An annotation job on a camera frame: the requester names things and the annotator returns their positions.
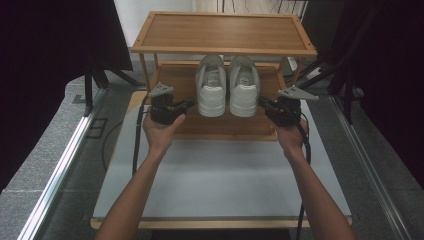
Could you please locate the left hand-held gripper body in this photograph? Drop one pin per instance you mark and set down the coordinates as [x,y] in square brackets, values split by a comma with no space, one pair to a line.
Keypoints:
[163,108]

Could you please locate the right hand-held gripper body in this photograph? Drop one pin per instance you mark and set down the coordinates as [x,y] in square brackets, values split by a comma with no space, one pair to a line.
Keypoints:
[286,111]

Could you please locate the white sneaker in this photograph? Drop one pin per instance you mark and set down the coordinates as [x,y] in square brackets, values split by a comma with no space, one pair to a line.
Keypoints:
[211,96]
[244,96]

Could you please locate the three-tier wooden shoe rack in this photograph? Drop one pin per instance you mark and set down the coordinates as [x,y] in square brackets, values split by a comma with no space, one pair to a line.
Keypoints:
[220,33]

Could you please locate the person's right hand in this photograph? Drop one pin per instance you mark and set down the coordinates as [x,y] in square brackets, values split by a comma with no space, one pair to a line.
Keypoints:
[291,138]

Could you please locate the person's left hand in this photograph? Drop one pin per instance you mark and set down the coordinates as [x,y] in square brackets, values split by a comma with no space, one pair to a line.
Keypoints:
[160,136]

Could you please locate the black metal stand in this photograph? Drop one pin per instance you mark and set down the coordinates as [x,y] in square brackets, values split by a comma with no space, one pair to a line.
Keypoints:
[348,86]

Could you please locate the dark floor outlet plate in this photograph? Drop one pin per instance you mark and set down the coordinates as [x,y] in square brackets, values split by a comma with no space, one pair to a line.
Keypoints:
[97,128]

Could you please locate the black tripod stand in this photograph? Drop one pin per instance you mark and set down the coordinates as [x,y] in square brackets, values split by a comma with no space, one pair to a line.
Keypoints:
[88,86]

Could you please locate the dark curtain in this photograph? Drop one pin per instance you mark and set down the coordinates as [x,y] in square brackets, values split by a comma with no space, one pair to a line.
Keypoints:
[393,83]
[43,66]

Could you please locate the silver metal floor rail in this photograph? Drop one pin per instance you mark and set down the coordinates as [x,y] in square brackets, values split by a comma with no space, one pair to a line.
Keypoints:
[370,166]
[63,166]

